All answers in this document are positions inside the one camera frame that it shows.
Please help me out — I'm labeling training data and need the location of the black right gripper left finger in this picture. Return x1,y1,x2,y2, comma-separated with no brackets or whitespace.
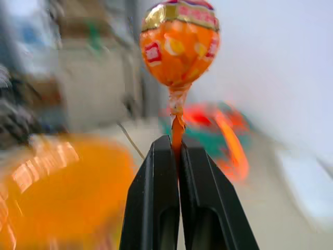
119,134,181,250

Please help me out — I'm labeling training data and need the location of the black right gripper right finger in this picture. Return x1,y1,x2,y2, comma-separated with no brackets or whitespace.
178,142,260,250

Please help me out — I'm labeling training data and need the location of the orange lollipop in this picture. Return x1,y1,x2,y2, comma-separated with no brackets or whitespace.
138,0,221,181

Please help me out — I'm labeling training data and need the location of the red green snack packet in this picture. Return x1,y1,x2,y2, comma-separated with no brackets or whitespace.
159,101,252,183

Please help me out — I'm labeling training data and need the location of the orange plastic bag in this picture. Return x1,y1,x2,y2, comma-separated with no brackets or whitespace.
0,135,138,250

